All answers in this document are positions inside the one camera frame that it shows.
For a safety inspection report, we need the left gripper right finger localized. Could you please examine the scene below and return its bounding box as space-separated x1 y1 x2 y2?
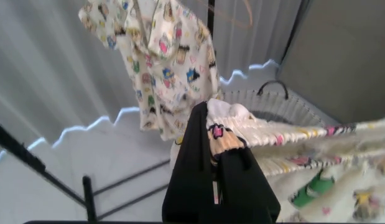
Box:
215 146 282 223

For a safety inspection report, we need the white laundry basket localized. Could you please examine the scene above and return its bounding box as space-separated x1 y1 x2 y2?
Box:
221 80 327 127

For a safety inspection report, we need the black clothes rack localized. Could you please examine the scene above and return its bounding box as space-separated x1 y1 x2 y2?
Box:
0 0 216 223

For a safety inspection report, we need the pink clothes hanger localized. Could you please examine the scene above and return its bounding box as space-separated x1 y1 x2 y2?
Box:
195 0 254 30

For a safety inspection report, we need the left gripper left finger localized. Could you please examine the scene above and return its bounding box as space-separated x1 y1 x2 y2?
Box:
162 101 216 223

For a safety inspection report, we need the white curtain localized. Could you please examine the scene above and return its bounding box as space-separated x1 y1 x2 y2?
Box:
0 0 305 147

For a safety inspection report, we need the cream printed garment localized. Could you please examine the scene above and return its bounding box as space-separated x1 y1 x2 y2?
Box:
78 0 224 142
169 98 385 223

